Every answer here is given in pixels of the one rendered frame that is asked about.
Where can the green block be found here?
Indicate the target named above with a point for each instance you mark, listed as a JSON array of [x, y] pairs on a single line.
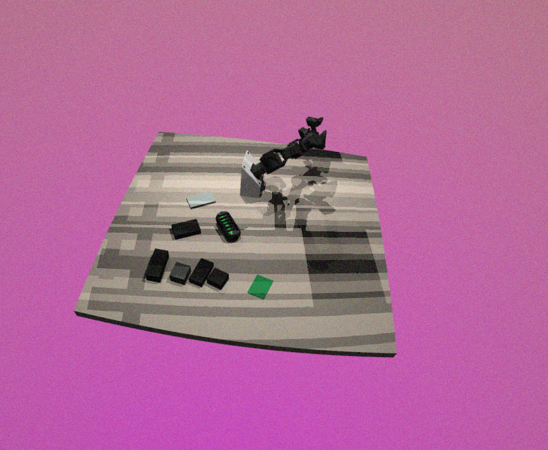
[[260, 286]]

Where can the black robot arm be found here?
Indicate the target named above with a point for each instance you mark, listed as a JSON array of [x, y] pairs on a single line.
[[270, 162]]

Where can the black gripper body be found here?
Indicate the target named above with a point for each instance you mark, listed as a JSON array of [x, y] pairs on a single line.
[[314, 122]]

